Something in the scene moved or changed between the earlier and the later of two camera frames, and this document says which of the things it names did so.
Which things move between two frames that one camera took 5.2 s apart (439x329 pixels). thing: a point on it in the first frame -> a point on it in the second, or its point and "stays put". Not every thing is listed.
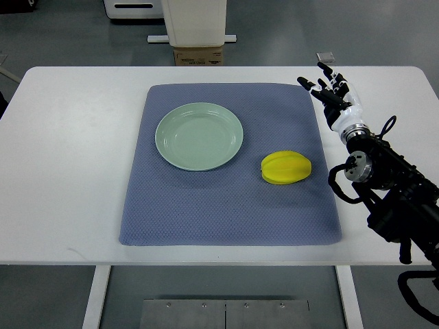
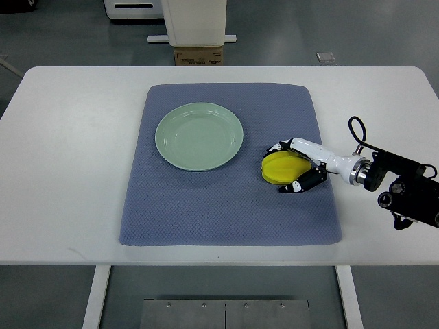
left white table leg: [93, 310] stays put
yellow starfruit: [283, 167] stays put
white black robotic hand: [339, 105] -> [355, 170]
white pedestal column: [195, 23] stays put
